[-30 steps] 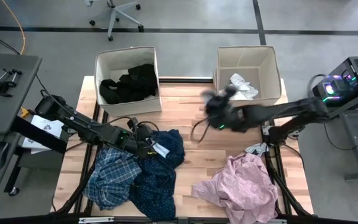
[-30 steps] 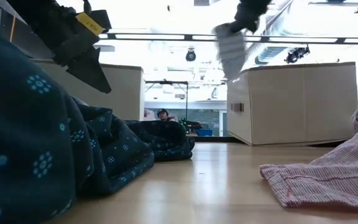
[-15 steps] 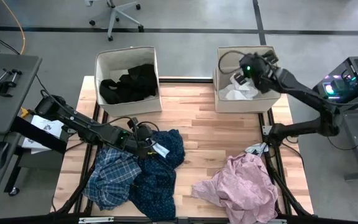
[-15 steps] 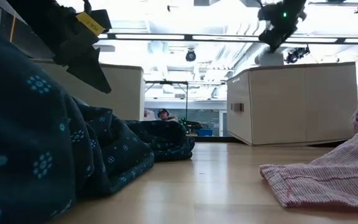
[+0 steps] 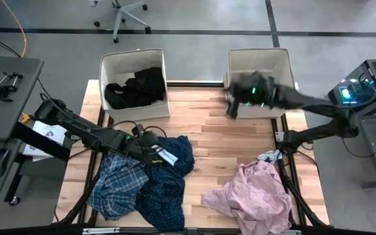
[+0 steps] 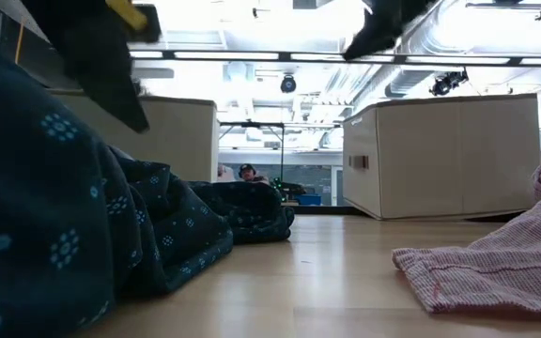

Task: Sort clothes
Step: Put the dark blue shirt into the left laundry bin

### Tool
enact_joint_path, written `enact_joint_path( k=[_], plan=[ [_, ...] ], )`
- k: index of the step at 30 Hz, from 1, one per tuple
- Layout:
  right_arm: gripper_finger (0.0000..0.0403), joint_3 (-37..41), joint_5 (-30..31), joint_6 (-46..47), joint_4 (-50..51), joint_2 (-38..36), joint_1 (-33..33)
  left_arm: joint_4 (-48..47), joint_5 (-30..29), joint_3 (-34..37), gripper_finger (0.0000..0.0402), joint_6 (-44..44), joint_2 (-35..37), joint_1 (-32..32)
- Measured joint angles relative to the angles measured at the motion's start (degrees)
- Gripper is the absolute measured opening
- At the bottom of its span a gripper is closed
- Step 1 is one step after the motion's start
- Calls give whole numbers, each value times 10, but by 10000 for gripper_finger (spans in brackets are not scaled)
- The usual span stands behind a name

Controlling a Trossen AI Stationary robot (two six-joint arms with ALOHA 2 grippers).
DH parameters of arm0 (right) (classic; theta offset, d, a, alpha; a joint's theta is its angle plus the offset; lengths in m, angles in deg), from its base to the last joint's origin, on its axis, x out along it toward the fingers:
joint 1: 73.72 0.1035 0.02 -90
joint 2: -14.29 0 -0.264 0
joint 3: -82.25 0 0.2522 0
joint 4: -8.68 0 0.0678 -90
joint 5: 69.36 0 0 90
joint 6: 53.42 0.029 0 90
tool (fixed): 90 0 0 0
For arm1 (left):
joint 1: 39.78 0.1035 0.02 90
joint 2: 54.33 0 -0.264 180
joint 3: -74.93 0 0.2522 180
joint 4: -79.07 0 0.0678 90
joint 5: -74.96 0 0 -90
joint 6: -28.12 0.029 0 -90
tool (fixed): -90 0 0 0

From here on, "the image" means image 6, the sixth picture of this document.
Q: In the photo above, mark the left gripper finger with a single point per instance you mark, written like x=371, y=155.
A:
x=106, y=80

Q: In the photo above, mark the pink checked garment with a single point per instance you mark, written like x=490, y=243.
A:
x=496, y=267

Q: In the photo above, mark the overhead light bar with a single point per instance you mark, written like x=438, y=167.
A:
x=327, y=56

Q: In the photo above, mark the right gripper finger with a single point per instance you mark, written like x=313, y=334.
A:
x=378, y=28

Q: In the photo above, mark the silver ventilation duct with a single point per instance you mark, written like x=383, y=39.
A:
x=402, y=82

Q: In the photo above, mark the black overhead camera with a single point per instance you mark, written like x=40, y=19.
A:
x=288, y=84

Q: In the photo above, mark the black table frame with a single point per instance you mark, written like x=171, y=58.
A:
x=282, y=150

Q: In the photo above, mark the dark blue patterned garment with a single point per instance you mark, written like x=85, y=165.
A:
x=40, y=211

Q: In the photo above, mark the yellow label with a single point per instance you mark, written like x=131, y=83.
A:
x=127, y=14

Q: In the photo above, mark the person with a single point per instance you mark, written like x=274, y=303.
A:
x=248, y=173

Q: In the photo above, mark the black ceiling spotlight fixture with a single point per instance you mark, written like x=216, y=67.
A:
x=444, y=83

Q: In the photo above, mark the robot arm with green lights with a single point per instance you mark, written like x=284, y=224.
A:
x=291, y=189

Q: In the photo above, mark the blue tub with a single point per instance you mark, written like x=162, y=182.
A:
x=309, y=200

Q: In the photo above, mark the beige fabric bin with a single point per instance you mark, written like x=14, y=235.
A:
x=439, y=155
x=181, y=136

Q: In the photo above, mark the black ceiling rail fixture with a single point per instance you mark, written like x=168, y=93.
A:
x=505, y=5

